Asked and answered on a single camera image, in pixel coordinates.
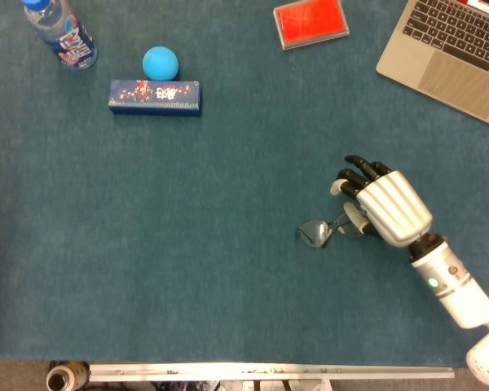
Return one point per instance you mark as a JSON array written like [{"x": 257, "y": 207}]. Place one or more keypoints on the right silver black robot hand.
[{"x": 395, "y": 207}]

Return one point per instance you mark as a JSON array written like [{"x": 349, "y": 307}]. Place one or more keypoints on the wire-rimmed eyeglasses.
[{"x": 315, "y": 231}]

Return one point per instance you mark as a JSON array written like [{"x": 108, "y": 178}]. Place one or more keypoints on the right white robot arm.
[{"x": 452, "y": 281}]

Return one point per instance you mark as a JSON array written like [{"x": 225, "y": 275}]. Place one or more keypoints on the grey laptop black keys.
[{"x": 448, "y": 61}]

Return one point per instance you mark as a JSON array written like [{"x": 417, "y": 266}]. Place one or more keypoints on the brown tape roll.
[{"x": 67, "y": 376}]

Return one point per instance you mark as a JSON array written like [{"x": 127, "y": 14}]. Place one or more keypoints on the teal felt table cloth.
[{"x": 187, "y": 224}]

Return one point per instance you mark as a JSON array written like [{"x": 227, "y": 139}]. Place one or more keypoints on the clear water bottle blue cap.
[{"x": 67, "y": 38}]

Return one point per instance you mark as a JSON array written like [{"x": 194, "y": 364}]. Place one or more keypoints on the red ink pad clear case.
[{"x": 311, "y": 22}]

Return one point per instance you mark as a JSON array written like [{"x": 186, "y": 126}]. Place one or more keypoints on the dark blue printed carton box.
[{"x": 155, "y": 97}]

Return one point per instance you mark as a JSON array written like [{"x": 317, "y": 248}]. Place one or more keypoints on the light blue ball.
[{"x": 160, "y": 63}]

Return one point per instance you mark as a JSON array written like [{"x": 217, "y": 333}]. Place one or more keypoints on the aluminium profile rail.
[{"x": 269, "y": 371}]

